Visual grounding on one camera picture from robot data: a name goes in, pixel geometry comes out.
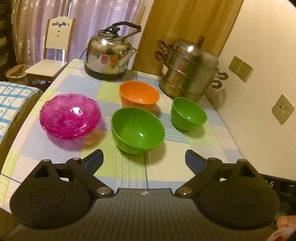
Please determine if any small green plastic bowl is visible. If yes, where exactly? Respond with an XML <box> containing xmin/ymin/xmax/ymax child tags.
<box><xmin>171</xmin><ymin>97</ymin><xmax>207</xmax><ymax>132</ymax></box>

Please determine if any large green plastic bowl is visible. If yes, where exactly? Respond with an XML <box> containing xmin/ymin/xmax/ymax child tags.
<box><xmin>111</xmin><ymin>107</ymin><xmax>165</xmax><ymax>156</ymax></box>

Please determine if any orange plastic bowl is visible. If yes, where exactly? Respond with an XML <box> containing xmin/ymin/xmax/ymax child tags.
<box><xmin>119</xmin><ymin>80</ymin><xmax>160</xmax><ymax>111</ymax></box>

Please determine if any person's hand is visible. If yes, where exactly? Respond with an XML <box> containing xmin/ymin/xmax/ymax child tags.
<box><xmin>276</xmin><ymin>215</ymin><xmax>296</xmax><ymax>228</ymax></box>

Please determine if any pink glass plate stack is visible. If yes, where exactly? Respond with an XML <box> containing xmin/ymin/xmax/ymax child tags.
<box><xmin>39</xmin><ymin>93</ymin><xmax>101</xmax><ymax>140</ymax></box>

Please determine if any blue white checkered cloth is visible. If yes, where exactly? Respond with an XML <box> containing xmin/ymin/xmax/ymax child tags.
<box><xmin>0</xmin><ymin>81</ymin><xmax>40</xmax><ymax>142</ymax></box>

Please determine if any checkered plaid tablecloth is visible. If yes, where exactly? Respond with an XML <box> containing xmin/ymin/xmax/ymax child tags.
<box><xmin>1</xmin><ymin>60</ymin><xmax>241</xmax><ymax>210</ymax></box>

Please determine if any wicker basket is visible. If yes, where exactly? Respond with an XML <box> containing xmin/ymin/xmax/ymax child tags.
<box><xmin>6</xmin><ymin>64</ymin><xmax>30</xmax><ymax>85</ymax></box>

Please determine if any stainless steel steamer pot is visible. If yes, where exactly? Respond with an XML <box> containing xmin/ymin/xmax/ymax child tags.
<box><xmin>154</xmin><ymin>36</ymin><xmax>229</xmax><ymax>101</ymax></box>

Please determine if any dark metal shelf rack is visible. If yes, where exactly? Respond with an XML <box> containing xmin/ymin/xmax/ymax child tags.
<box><xmin>0</xmin><ymin>0</ymin><xmax>17</xmax><ymax>81</ymax></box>

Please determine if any stainless steel kettle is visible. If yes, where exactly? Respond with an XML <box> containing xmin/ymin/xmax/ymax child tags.
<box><xmin>84</xmin><ymin>21</ymin><xmax>142</xmax><ymax>80</ymax></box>

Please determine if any pink sheer curtain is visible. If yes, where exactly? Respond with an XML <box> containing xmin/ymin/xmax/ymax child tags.
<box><xmin>11</xmin><ymin>0</ymin><xmax>145</xmax><ymax>65</ymax></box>

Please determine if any single wall socket plate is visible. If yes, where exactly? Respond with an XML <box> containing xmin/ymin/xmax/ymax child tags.
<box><xmin>271</xmin><ymin>94</ymin><xmax>295</xmax><ymax>125</ymax></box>

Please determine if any double wall socket plate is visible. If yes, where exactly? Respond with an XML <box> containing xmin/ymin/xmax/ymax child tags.
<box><xmin>229</xmin><ymin>56</ymin><xmax>254</xmax><ymax>82</ymax></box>

